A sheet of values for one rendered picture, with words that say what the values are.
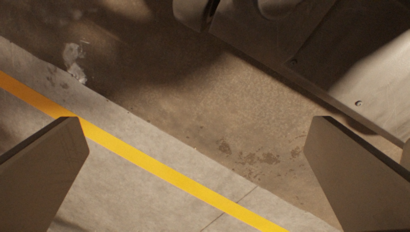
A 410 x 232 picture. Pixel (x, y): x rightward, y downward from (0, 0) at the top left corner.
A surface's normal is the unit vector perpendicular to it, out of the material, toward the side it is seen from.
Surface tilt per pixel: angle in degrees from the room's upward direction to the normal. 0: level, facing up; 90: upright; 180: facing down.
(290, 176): 0
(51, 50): 0
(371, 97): 0
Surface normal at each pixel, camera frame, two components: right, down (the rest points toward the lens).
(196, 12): -0.39, 0.86
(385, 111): -0.21, 0.52
